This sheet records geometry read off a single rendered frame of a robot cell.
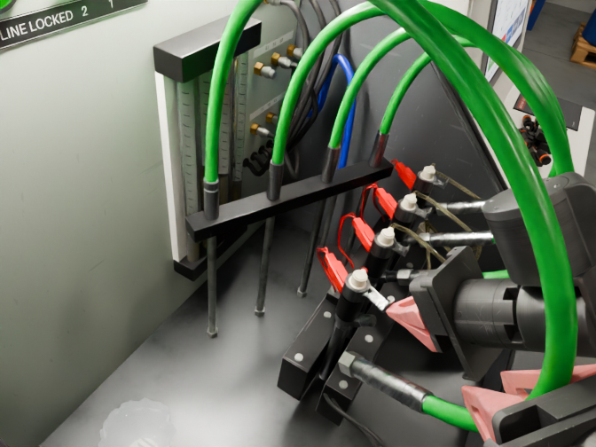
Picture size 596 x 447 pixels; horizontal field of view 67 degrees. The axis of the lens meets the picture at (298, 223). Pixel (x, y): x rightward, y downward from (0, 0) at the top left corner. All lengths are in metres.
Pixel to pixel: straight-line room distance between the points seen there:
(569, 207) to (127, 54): 0.40
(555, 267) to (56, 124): 0.40
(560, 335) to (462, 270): 0.17
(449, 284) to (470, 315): 0.03
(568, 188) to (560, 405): 0.14
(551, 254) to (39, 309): 0.49
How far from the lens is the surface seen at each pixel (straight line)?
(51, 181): 0.49
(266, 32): 0.68
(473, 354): 0.43
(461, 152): 0.73
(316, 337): 0.62
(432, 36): 0.25
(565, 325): 0.26
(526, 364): 0.75
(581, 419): 0.26
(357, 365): 0.42
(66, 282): 0.57
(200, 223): 0.56
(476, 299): 0.39
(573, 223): 0.34
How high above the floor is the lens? 1.50
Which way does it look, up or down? 44 degrees down
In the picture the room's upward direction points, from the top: 10 degrees clockwise
